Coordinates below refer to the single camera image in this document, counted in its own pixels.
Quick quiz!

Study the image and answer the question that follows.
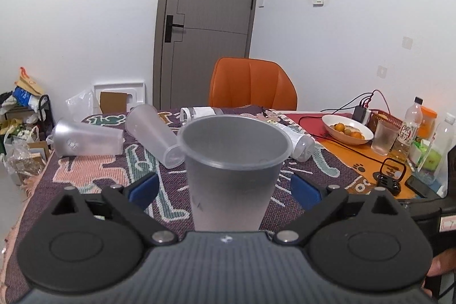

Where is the frosted grey plastic cup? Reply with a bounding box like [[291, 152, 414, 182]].
[[178, 115, 293, 232]]

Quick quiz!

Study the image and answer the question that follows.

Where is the frosted cup with logo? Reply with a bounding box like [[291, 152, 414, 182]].
[[51, 120, 124, 157]]

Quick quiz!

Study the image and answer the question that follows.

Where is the clear cup yellow lemon label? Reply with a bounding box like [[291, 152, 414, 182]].
[[275, 123, 315, 163]]

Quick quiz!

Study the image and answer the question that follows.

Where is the clear frosted plastic cup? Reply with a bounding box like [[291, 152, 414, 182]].
[[125, 104, 185, 169]]

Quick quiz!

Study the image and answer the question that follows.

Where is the clear cup white label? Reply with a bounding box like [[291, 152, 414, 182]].
[[179, 107, 223, 125]]

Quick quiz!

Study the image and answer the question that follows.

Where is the person's right hand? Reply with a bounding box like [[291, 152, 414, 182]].
[[427, 248, 456, 277]]

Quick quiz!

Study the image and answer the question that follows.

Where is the black smartphone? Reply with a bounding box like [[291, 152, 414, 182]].
[[405, 176, 440, 199]]

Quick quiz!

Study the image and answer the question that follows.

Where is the black earbuds case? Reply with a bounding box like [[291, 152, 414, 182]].
[[372, 157, 406, 196]]

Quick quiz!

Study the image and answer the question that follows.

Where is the orange lidded jar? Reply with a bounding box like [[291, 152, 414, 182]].
[[417, 106, 437, 140]]

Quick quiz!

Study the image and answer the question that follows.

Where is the orange table mat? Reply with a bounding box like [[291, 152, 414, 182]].
[[284, 111, 400, 194]]

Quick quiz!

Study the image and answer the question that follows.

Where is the patterned woven table cloth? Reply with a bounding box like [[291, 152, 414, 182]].
[[0, 104, 364, 304]]

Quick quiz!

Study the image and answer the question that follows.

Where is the brown cardboard box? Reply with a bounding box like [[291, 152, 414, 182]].
[[7, 141, 50, 186]]

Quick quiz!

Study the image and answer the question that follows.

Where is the clear drinking glass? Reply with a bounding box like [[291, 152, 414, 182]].
[[371, 120, 399, 156]]

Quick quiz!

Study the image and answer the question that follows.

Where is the clear plastic drink bottle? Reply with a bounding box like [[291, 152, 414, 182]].
[[390, 96, 423, 163]]

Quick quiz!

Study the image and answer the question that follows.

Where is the white bowl with oranges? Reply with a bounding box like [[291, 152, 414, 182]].
[[321, 115, 374, 146]]

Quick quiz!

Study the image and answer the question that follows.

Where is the black power adapter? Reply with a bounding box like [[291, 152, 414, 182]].
[[352, 105, 370, 125]]

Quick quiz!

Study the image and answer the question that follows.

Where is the clear plastic bag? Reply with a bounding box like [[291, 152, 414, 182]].
[[66, 89, 94, 122]]

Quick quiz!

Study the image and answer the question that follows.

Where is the black cluttered shelf rack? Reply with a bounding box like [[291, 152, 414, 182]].
[[1, 66, 55, 154]]

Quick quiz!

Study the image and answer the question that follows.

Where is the orange chair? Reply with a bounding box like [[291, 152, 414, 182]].
[[209, 57, 298, 110]]

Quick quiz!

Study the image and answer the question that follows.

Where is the grey door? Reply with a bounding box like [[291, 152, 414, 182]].
[[152, 0, 256, 109]]

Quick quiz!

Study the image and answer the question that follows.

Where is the white styrofoam packing frame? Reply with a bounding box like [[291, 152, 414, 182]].
[[93, 83, 145, 114]]

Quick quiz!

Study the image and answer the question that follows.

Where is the black door handle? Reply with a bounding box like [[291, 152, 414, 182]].
[[165, 15, 185, 43]]

